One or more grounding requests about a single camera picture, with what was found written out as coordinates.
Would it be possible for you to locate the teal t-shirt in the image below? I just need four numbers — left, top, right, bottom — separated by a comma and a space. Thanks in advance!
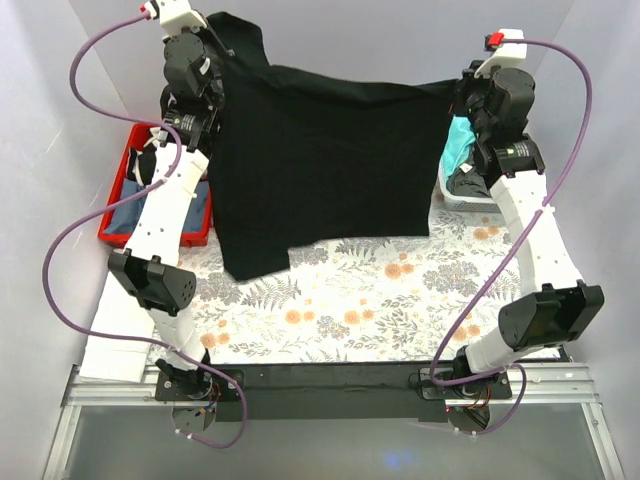
440, 116, 475, 180

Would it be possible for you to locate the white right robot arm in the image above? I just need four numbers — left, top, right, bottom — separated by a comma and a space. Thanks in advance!
451, 67, 604, 398

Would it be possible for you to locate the white plastic laundry basket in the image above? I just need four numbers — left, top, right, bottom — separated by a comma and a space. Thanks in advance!
438, 165, 500, 214

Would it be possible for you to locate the black t-shirt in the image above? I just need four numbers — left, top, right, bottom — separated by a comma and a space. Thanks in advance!
208, 12, 454, 281

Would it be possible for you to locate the blue folded shirt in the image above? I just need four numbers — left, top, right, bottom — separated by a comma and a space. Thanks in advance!
104, 179, 209, 235

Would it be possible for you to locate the black white striped shirt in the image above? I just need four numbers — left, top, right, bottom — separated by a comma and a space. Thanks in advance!
126, 136, 160, 186

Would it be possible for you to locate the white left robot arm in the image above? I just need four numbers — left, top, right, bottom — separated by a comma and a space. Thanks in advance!
108, 30, 224, 400

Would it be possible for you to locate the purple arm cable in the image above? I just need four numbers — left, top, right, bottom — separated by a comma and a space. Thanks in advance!
429, 39, 594, 436
42, 11, 249, 450

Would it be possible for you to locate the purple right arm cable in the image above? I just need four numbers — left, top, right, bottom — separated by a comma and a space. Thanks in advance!
429, 39, 594, 436

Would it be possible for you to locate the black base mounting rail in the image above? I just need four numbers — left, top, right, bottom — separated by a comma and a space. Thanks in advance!
154, 360, 516, 424

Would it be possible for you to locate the grey t-shirt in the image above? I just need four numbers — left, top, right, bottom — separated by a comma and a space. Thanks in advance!
445, 164, 490, 199

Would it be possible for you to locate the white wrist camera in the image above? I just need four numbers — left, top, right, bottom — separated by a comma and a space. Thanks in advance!
140, 0, 207, 37
474, 28, 528, 78

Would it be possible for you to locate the aluminium table frame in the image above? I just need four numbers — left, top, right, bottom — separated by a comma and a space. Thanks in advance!
44, 362, 624, 479

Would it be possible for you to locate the red plastic tray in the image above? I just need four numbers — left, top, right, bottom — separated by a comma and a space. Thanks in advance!
98, 123, 213, 249

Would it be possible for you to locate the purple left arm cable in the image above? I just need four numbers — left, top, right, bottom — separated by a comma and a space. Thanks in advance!
42, 11, 249, 450

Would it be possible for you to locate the white folded cloth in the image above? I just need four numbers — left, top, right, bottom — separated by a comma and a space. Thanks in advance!
80, 273, 154, 382

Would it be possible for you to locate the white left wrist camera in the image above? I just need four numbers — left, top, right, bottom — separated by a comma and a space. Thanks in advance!
140, 0, 207, 37

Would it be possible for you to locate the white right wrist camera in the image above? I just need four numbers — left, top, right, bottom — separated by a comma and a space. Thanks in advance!
474, 28, 528, 78

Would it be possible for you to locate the floral patterned table mat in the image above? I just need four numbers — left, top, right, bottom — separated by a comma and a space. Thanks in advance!
179, 207, 520, 364

